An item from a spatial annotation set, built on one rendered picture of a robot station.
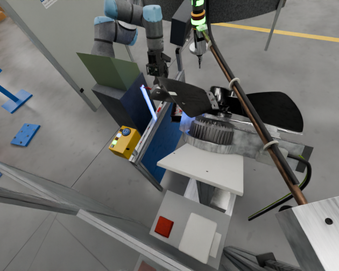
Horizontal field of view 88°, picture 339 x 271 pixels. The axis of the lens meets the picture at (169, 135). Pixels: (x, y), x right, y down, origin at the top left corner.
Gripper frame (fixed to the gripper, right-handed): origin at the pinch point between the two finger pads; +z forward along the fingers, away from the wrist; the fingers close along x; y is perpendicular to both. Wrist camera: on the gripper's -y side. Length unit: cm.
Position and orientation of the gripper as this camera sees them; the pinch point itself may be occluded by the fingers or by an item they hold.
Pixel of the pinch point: (161, 85)
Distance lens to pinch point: 98.6
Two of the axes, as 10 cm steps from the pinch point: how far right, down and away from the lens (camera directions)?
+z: 0.6, 7.2, 6.9
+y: -4.3, 6.4, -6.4
